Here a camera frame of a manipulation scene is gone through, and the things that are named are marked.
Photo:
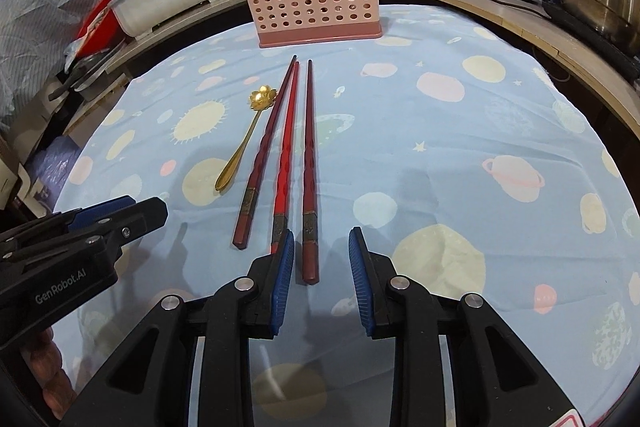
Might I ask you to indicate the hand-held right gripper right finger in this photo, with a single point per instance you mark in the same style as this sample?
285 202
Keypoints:
359 287

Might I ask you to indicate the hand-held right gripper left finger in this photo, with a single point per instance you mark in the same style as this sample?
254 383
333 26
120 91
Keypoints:
282 287

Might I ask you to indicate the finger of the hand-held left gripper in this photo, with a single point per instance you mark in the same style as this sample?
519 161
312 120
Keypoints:
140 217
100 208

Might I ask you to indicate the dark red chopstick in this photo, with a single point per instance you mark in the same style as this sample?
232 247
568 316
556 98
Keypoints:
265 157
309 157

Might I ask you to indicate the bright red chopstick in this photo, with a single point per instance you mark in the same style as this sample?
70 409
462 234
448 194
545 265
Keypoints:
286 147

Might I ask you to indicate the gold flower spoon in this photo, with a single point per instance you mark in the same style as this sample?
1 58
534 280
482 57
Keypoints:
262 96

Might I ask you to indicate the person's left hand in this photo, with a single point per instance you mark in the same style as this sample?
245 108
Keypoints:
47 367

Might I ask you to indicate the blue plastic bag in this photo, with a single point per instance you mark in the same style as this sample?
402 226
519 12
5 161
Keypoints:
52 169

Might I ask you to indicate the black frying pan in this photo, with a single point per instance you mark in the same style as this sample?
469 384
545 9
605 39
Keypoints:
90 72

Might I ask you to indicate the blue planet print tablecloth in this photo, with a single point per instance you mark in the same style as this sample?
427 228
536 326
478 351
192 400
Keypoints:
450 132

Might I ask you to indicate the red plastic dustpan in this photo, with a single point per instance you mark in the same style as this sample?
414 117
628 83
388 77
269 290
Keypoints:
97 24

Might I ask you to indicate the grey plastic tarp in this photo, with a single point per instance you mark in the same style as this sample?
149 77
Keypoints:
50 22

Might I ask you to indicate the black induction cooker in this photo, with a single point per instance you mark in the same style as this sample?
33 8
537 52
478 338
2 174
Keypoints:
590 37

